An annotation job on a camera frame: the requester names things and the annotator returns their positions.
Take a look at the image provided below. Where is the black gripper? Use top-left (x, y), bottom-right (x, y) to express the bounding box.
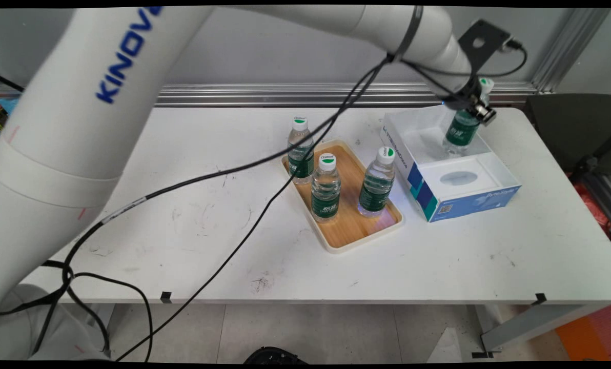
top-left (441, 76), bottom-right (497, 127)

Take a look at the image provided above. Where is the water bottle green label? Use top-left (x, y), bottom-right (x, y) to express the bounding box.
top-left (311, 154), bottom-right (342, 223)
top-left (287, 116), bottom-right (316, 186)
top-left (357, 146), bottom-right (397, 218)
top-left (442, 77), bottom-right (495, 157)

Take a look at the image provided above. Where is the blue white tissue box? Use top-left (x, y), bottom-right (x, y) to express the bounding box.
top-left (382, 105), bottom-right (522, 223)

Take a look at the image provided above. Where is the red bag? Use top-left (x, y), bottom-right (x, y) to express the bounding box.
top-left (569, 174), bottom-right (611, 237)

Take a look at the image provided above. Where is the wooden tray white rim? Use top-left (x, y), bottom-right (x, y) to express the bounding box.
top-left (281, 139), bottom-right (403, 255)

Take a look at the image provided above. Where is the grey table leg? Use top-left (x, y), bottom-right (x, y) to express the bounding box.
top-left (472, 304), bottom-right (590, 358)

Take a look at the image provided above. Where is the orange floor box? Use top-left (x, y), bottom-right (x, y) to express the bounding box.
top-left (556, 305), bottom-right (611, 361)

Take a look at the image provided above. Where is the black round floor object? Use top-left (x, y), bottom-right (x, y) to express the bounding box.
top-left (243, 346), bottom-right (309, 365)

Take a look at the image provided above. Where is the blue shrink-wrapped bottle pack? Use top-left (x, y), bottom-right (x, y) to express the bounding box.
top-left (0, 97), bottom-right (20, 148)

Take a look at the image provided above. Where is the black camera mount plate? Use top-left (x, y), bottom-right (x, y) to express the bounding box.
top-left (458, 19), bottom-right (514, 72)

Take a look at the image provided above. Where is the black velcro strap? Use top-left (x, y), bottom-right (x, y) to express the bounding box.
top-left (392, 5), bottom-right (424, 63)

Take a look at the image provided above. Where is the aluminium frame post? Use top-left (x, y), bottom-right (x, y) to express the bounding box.
top-left (531, 8), bottom-right (611, 94)

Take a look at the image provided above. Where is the aluminium frame rail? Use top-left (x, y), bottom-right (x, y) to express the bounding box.
top-left (0, 82), bottom-right (542, 109)

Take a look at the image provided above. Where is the thin black camera cable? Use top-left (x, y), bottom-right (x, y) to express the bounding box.
top-left (113, 40), bottom-right (528, 362)

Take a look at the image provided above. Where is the thick black cable white label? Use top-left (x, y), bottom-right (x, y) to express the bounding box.
top-left (0, 55), bottom-right (394, 359)

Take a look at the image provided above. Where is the black cable along wall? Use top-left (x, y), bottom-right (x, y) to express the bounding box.
top-left (0, 73), bottom-right (25, 94)

